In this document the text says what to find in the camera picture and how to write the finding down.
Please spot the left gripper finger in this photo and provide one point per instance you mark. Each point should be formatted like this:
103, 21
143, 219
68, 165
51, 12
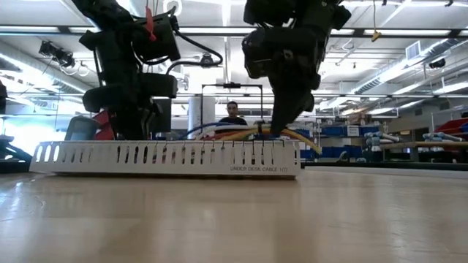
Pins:
104, 98
135, 124

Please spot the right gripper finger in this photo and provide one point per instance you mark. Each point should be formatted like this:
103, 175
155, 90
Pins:
289, 109

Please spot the black zip tie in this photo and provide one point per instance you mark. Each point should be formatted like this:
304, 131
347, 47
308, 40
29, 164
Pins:
259, 128

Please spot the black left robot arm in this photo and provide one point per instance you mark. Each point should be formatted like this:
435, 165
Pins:
109, 44

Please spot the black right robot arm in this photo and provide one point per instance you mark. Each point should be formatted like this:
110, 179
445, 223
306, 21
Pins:
300, 18

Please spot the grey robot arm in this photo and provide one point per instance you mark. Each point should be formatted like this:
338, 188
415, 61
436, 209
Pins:
380, 138
438, 137

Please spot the red machine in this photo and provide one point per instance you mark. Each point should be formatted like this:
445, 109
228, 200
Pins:
106, 126

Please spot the black monitor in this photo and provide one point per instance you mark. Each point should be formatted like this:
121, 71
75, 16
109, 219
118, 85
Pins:
162, 117

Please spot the grey chair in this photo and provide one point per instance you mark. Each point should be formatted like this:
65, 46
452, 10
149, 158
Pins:
80, 129

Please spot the blue bin shelf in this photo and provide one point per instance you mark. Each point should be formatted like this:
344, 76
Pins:
332, 131

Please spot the person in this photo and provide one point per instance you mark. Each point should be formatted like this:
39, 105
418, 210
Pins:
233, 109

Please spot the wooden top workbench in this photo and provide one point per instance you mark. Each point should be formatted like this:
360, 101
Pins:
420, 145

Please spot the black ceiling fixture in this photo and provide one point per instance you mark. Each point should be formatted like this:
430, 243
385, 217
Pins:
437, 64

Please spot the red and blue bin rack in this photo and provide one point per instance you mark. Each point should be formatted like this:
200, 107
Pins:
451, 126

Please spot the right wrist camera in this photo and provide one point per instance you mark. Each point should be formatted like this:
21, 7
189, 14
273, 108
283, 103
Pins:
256, 55

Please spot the black rectangular stand frame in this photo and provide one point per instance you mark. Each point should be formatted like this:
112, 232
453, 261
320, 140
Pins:
232, 85

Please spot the black frame-mounted device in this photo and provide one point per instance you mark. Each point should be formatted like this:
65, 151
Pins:
56, 55

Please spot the black angled frame bracket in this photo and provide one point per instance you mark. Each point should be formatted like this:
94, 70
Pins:
11, 153
343, 157

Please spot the black ceiling camera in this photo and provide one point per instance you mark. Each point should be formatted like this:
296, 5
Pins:
206, 61

